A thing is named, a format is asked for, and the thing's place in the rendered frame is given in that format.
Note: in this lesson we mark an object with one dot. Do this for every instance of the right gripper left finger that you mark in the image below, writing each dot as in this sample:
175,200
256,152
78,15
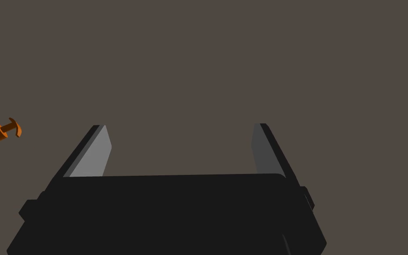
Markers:
92,156

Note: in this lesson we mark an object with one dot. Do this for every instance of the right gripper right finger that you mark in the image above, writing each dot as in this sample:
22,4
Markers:
267,156

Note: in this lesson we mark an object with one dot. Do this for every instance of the blue spray bottle orange nozzle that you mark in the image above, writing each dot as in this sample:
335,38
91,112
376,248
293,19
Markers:
2,131

